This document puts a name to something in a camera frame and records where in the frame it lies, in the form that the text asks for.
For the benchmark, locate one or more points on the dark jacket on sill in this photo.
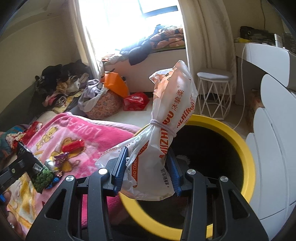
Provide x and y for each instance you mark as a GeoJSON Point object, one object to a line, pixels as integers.
{"type": "Point", "coordinates": [138, 52]}

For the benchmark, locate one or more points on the green snack bag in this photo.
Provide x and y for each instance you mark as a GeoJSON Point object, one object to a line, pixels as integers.
{"type": "Point", "coordinates": [43, 179]}

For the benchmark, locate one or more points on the white dressing table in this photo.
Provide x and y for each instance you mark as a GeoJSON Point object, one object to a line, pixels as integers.
{"type": "Point", "coordinates": [275, 61]}

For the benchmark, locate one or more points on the pile of clothes on bed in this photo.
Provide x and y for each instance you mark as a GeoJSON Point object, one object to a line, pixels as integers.
{"type": "Point", "coordinates": [60, 86]}

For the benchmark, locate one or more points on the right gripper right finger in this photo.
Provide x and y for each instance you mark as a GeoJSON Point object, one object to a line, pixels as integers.
{"type": "Point", "coordinates": [232, 216]}

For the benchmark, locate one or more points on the orange patterned quilt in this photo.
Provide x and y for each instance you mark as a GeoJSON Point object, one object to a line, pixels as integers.
{"type": "Point", "coordinates": [168, 37]}

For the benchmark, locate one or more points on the left hand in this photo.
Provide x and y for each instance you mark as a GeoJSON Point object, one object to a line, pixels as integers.
{"type": "Point", "coordinates": [5, 199]}

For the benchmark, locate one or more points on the dark bag on table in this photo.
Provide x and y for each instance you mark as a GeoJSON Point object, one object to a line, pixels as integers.
{"type": "Point", "coordinates": [256, 35]}

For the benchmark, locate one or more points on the orange paper bag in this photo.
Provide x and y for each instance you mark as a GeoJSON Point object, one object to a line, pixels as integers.
{"type": "Point", "coordinates": [115, 83]}

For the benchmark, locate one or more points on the right cream curtain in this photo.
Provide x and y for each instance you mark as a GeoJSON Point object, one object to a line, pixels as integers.
{"type": "Point", "coordinates": [208, 37]}

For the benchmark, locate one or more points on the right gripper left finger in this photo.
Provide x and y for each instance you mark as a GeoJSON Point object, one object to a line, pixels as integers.
{"type": "Point", "coordinates": [77, 210]}

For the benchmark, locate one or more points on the white shell chair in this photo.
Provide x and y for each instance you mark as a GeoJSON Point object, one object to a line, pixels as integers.
{"type": "Point", "coordinates": [272, 144]}

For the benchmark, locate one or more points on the purple candy wrapper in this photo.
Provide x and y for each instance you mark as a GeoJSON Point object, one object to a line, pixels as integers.
{"type": "Point", "coordinates": [60, 159]}

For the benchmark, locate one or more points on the white cosmetic bottle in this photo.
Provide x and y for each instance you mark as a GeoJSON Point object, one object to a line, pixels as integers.
{"type": "Point", "coordinates": [278, 41]}

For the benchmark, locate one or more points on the floral laundry basket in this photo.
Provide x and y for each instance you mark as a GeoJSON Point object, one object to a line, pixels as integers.
{"type": "Point", "coordinates": [109, 104]}

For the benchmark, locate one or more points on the blue plastic bag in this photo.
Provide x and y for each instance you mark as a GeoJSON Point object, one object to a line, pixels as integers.
{"type": "Point", "coordinates": [54, 181]}

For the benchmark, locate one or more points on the pink cartoon bear blanket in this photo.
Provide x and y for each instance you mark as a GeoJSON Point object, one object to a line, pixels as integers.
{"type": "Point", "coordinates": [62, 129]}

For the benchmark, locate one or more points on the cream curtain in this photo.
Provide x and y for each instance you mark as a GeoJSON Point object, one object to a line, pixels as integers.
{"type": "Point", "coordinates": [83, 40]}
{"type": "Point", "coordinates": [208, 37]}

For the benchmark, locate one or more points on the yellow rim trash bin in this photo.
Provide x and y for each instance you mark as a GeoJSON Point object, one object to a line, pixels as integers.
{"type": "Point", "coordinates": [213, 149]}

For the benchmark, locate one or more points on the white wire stool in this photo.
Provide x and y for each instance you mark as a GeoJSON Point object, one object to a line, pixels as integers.
{"type": "Point", "coordinates": [215, 93]}

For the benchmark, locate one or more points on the left cream curtain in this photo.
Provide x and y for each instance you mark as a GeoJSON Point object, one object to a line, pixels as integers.
{"type": "Point", "coordinates": [83, 40]}

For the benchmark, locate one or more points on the grey clothes in basket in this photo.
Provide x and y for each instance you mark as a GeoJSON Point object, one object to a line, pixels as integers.
{"type": "Point", "coordinates": [92, 93]}

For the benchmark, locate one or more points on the red cylindrical wrapper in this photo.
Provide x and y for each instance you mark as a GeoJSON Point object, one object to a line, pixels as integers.
{"type": "Point", "coordinates": [73, 146]}

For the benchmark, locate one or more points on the red garment on bed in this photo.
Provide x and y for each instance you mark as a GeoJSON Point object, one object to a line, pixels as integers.
{"type": "Point", "coordinates": [26, 135]}

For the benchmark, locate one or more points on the white orange plastic bag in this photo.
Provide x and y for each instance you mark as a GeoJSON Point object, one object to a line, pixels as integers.
{"type": "Point", "coordinates": [145, 177]}

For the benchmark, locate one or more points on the red shopping bag on floor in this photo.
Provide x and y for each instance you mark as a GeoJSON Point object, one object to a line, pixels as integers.
{"type": "Point", "coordinates": [136, 101]}

